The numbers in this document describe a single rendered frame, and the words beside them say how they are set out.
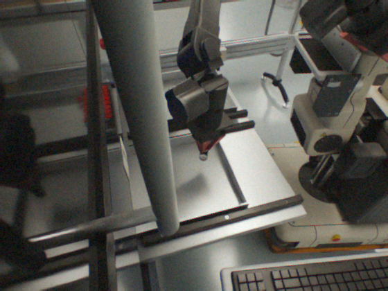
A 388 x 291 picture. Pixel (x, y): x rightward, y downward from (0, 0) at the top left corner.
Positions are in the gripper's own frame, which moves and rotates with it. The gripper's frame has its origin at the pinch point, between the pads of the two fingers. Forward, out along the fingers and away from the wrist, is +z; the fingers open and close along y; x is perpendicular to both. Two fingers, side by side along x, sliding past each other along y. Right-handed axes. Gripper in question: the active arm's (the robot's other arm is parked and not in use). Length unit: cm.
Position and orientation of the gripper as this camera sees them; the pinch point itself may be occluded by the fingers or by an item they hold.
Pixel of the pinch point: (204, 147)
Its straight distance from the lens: 63.6
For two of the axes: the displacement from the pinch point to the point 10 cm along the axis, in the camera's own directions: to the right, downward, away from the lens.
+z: -0.7, 6.6, 7.5
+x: 4.9, 6.7, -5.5
